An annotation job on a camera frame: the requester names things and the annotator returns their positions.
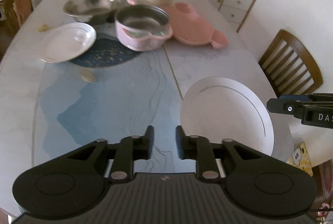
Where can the large white plate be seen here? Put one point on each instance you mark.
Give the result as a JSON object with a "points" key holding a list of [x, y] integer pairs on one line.
{"points": [[221, 108]]}

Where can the pink pot steel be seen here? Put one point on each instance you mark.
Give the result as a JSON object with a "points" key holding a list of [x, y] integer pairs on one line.
{"points": [[142, 27]]}

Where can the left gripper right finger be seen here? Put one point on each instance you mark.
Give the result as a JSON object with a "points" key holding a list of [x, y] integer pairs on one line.
{"points": [[203, 152]]}

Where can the small beige crumb object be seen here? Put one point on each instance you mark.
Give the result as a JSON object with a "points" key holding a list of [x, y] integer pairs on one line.
{"points": [[43, 28]]}

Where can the wooden chair right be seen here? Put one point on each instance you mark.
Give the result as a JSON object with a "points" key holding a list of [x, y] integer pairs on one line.
{"points": [[290, 67]]}

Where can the pink bear-shaped plate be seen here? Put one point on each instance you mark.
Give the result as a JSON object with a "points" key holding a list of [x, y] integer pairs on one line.
{"points": [[191, 28]]}

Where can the large steel bowl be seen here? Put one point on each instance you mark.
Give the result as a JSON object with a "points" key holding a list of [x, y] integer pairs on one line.
{"points": [[93, 12]]}

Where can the small white plate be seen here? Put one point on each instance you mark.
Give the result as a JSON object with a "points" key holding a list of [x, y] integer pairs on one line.
{"points": [[66, 42]]}

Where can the wooden chair left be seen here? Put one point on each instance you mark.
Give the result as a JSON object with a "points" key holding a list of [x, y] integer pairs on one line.
{"points": [[17, 12]]}

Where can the yellow cartoon box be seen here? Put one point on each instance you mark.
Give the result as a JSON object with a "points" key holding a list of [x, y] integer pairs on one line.
{"points": [[300, 159]]}

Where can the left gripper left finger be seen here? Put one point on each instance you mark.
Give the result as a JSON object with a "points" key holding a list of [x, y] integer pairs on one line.
{"points": [[125, 153]]}

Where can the wooden chair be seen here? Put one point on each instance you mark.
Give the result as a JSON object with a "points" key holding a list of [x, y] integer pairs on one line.
{"points": [[17, 12], [290, 67]]}

